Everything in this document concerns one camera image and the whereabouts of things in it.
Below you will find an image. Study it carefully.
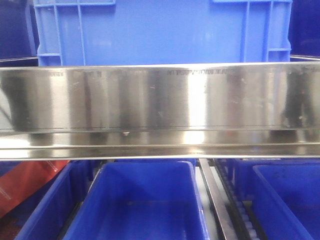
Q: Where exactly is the blue left bin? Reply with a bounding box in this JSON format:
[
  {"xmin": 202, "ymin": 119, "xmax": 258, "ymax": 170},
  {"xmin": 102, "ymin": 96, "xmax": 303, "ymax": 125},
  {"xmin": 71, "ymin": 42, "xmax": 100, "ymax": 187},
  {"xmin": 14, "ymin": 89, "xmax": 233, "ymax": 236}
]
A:
[{"xmin": 0, "ymin": 160, "xmax": 101, "ymax": 240}]

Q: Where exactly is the dark blue upper left crate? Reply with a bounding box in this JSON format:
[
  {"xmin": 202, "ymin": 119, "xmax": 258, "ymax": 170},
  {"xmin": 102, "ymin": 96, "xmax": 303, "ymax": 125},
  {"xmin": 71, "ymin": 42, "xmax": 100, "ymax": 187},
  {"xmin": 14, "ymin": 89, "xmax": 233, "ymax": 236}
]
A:
[{"xmin": 0, "ymin": 0, "xmax": 39, "ymax": 60}]

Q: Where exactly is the red package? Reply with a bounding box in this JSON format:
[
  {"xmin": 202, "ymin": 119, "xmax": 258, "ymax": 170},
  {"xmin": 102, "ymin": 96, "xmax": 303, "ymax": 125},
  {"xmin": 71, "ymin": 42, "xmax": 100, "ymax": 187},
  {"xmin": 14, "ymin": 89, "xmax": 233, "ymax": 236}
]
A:
[{"xmin": 0, "ymin": 160, "xmax": 69, "ymax": 217}]

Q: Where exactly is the stainless steel shelf rail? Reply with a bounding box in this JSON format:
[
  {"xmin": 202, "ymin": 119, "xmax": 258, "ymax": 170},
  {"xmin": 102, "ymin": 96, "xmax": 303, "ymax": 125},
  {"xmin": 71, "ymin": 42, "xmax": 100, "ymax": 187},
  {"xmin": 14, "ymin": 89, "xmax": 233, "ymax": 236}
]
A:
[{"xmin": 0, "ymin": 61, "xmax": 320, "ymax": 161}]

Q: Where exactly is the roller conveyor track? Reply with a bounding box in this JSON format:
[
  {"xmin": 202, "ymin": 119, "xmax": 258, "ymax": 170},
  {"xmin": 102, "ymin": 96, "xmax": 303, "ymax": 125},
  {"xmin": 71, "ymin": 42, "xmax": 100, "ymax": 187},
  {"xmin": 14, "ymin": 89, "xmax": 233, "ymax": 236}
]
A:
[{"xmin": 213, "ymin": 158, "xmax": 261, "ymax": 240}]

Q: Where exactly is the dark blue crate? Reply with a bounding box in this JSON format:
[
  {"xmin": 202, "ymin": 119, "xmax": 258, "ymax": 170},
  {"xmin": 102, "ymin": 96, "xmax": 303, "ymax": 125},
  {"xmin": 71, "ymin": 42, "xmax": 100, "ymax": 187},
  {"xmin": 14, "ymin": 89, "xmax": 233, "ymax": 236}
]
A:
[
  {"xmin": 0, "ymin": 0, "xmax": 39, "ymax": 60},
  {"xmin": 289, "ymin": 0, "xmax": 320, "ymax": 57}
]

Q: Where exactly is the metal divider rail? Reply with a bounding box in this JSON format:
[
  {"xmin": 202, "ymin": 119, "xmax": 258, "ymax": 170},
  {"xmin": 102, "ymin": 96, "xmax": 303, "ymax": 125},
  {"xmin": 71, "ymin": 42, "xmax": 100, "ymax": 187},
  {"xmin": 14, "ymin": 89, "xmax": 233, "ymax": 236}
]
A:
[{"xmin": 199, "ymin": 158, "xmax": 238, "ymax": 240}]

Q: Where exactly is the blue centre bin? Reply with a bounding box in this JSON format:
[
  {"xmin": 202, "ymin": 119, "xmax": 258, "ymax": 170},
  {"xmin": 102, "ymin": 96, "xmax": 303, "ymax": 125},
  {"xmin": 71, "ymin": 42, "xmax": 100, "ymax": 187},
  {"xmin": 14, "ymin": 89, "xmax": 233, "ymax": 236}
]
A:
[{"xmin": 64, "ymin": 161, "xmax": 209, "ymax": 240}]

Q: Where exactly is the light blue upper crate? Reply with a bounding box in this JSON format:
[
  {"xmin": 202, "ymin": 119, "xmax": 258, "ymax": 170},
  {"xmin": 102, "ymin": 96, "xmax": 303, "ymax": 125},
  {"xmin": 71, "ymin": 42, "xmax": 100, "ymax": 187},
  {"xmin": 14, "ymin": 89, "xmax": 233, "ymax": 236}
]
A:
[{"xmin": 33, "ymin": 0, "xmax": 292, "ymax": 66}]

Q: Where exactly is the blue right bin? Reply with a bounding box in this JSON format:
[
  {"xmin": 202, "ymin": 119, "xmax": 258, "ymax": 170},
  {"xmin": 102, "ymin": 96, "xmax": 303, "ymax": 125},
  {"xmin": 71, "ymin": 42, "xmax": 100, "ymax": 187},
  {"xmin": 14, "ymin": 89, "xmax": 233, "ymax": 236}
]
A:
[{"xmin": 233, "ymin": 159, "xmax": 320, "ymax": 240}]

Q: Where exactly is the dark blue upper right crate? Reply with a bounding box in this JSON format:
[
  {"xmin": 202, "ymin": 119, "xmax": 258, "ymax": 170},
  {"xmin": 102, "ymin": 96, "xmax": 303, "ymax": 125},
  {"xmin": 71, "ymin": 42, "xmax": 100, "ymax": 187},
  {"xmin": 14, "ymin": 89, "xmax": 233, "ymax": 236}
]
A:
[{"xmin": 289, "ymin": 0, "xmax": 320, "ymax": 57}]

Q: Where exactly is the blue bin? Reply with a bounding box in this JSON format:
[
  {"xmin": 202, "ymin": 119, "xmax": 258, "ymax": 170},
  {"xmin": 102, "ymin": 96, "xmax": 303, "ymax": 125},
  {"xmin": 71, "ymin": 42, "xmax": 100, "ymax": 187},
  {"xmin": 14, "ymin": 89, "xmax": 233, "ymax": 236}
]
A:
[
  {"xmin": 64, "ymin": 161, "xmax": 209, "ymax": 240},
  {"xmin": 233, "ymin": 159, "xmax": 320, "ymax": 240},
  {"xmin": 0, "ymin": 160, "xmax": 101, "ymax": 240}
]

